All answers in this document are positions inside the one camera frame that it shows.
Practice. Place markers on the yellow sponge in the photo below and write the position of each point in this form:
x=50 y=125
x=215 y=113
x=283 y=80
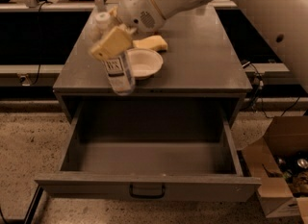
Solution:
x=156 y=43

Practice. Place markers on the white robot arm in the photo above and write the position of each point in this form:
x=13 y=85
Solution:
x=283 y=23

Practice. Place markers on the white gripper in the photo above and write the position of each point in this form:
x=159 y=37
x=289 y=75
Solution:
x=139 y=7

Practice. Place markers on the clear plastic water bottle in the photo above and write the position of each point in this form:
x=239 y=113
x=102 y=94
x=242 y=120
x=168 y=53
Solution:
x=118 y=69

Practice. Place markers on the open grey top drawer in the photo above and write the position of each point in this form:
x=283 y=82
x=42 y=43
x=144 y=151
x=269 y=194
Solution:
x=184 y=144

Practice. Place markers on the cardboard box with trash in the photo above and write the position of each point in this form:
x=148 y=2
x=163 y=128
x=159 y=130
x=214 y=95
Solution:
x=274 y=159

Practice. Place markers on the black drawer handle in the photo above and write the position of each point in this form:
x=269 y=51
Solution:
x=147 y=192

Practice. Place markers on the grey metal cabinet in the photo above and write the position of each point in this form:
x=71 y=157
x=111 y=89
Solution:
x=190 y=56

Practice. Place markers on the white paper bowl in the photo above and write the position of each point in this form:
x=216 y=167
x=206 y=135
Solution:
x=144 y=62

